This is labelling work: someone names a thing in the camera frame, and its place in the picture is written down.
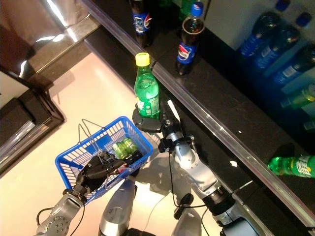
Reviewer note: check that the black cabinet with chrome rails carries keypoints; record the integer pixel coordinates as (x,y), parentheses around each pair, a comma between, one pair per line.
(37,118)

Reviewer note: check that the green bottles lying at back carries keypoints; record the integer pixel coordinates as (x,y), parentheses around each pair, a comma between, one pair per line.
(300,98)

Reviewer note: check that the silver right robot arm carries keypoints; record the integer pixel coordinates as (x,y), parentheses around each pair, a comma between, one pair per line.
(194,167)

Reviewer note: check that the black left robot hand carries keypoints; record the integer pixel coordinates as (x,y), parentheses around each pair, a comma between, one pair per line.
(93,174)

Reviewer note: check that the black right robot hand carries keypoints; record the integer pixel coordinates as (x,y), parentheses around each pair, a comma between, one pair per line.
(150,126)

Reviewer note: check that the blue plastic shopping basket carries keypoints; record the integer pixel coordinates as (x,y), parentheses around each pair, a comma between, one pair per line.
(58,169)

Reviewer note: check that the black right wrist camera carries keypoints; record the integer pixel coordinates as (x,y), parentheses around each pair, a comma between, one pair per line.
(164,145)

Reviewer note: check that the cola bottle red label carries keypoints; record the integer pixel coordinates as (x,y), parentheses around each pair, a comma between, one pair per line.
(134,159)

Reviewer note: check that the grey robot left leg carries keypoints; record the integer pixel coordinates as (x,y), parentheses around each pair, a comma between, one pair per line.
(115,211)

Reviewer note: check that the black display shelf chrome rail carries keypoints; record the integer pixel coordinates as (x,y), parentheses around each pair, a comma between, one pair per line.
(221,98)

